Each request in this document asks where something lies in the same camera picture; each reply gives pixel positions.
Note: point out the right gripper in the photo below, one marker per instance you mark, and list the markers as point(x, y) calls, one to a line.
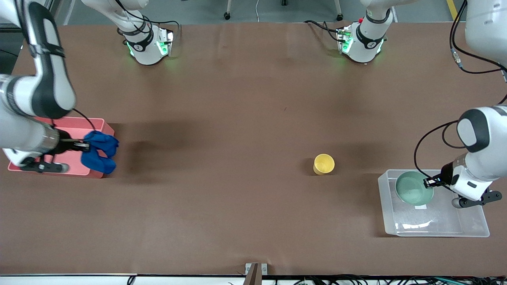
point(65, 145)

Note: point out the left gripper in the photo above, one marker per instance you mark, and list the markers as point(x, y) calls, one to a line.
point(446, 172)

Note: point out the mint green bowl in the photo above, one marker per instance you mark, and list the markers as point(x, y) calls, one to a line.
point(412, 192)

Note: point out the blue cloth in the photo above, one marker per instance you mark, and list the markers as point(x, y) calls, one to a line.
point(99, 156)

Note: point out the yellow plastic cup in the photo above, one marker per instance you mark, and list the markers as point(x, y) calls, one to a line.
point(324, 163)

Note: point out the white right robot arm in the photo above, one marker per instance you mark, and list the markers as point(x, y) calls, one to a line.
point(51, 87)

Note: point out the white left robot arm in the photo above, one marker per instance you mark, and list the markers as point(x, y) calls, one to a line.
point(485, 138)

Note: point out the clear plastic storage box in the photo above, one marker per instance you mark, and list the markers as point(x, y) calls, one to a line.
point(439, 221)

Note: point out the pink plastic bin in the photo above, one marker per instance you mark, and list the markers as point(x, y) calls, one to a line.
point(75, 163)

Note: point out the wheeled chair base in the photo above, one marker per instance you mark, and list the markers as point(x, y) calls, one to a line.
point(226, 16)

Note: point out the aluminium frame profile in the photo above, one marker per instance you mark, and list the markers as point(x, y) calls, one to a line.
point(8, 27)

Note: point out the metal table edge bracket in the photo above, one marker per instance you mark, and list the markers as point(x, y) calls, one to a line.
point(256, 273)

